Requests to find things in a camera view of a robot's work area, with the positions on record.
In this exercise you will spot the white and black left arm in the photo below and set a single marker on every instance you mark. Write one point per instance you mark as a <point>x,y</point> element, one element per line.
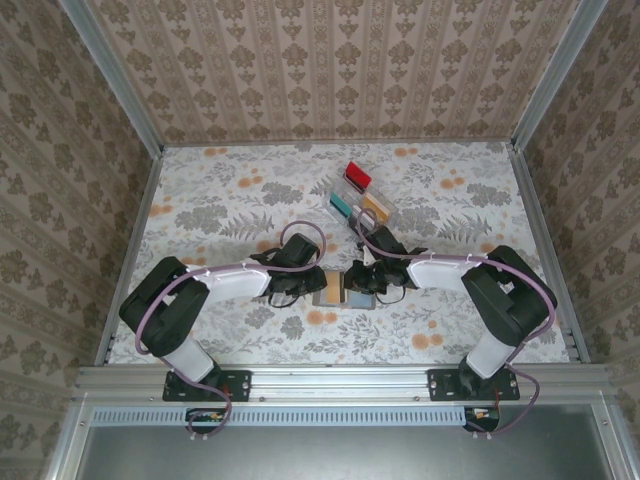
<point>235,282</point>

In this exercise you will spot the clear acrylic card tray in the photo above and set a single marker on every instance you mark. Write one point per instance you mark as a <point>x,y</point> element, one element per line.
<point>352,187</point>

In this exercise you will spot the pale orange card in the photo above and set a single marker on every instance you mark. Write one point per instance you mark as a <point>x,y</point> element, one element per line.
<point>376,206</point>

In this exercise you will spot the slanted aluminium frame post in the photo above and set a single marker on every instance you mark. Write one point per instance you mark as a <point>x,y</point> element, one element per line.
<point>114,75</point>
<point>556,75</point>

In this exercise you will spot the red card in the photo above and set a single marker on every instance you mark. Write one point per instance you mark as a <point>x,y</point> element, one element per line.
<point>357,175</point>

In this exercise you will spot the long aluminium mounting rail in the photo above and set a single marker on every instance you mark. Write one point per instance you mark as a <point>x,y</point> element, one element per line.
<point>340,382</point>

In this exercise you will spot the aluminium table side rail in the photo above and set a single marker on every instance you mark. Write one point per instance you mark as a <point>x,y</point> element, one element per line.
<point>145,200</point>
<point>532,200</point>

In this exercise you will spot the grey leather card holder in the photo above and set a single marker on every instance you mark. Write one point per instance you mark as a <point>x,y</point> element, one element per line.
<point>318,300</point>

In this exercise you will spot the grey metal panel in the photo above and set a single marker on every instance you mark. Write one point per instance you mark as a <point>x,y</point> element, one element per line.
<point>325,455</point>

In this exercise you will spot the floral patterned table cover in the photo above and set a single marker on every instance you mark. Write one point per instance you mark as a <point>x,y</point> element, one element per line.
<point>190,170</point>

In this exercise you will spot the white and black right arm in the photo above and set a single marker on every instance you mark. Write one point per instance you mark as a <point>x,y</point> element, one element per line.
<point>435,275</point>

